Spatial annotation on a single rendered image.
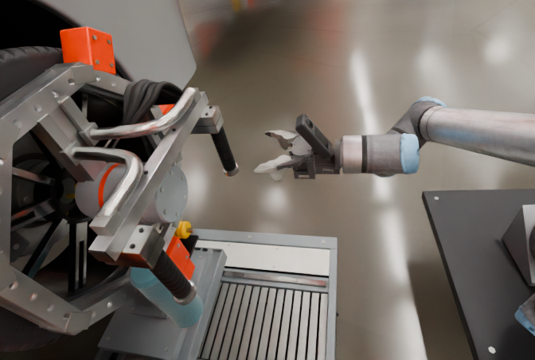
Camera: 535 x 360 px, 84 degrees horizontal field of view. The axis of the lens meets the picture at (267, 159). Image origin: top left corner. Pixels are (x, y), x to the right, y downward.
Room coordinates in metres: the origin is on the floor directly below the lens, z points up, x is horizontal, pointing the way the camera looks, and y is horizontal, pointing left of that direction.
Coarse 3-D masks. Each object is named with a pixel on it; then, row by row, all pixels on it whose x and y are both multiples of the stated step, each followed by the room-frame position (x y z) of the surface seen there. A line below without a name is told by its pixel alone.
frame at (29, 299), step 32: (64, 64) 0.63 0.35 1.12; (32, 96) 0.51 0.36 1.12; (64, 96) 0.55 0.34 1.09; (0, 128) 0.43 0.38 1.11; (0, 160) 0.41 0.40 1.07; (0, 192) 0.37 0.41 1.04; (0, 224) 0.34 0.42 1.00; (160, 224) 0.60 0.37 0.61; (0, 256) 0.31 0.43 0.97; (0, 288) 0.27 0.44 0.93; (32, 288) 0.30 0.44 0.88; (128, 288) 0.39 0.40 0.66; (32, 320) 0.28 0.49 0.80; (64, 320) 0.28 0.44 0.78; (96, 320) 0.31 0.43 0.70
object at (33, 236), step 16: (16, 144) 0.65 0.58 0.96; (32, 144) 0.68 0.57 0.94; (16, 160) 0.62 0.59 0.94; (32, 160) 0.65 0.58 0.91; (16, 192) 0.54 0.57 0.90; (32, 192) 0.56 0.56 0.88; (64, 192) 0.61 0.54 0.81; (16, 208) 0.53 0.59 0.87; (32, 224) 0.55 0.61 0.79; (48, 224) 0.57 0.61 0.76; (32, 240) 0.52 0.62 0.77
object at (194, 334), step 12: (216, 252) 0.76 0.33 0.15; (216, 264) 0.71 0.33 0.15; (216, 276) 0.65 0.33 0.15; (204, 288) 0.61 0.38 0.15; (216, 288) 0.62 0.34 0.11; (204, 300) 0.56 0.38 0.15; (204, 312) 0.51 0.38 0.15; (204, 324) 0.48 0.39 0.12; (192, 336) 0.44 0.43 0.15; (192, 348) 0.40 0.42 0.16
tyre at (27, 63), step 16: (16, 48) 0.65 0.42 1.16; (32, 48) 0.66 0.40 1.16; (48, 48) 0.69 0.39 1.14; (0, 64) 0.58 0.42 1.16; (16, 64) 0.60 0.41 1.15; (32, 64) 0.63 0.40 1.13; (48, 64) 0.66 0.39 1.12; (0, 80) 0.56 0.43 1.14; (16, 80) 0.58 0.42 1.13; (0, 96) 0.54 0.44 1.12; (0, 320) 0.28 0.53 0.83; (16, 320) 0.29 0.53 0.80; (0, 336) 0.27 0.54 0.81; (16, 336) 0.27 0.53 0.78; (32, 336) 0.28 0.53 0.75; (48, 336) 0.29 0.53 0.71; (64, 336) 0.30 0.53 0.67
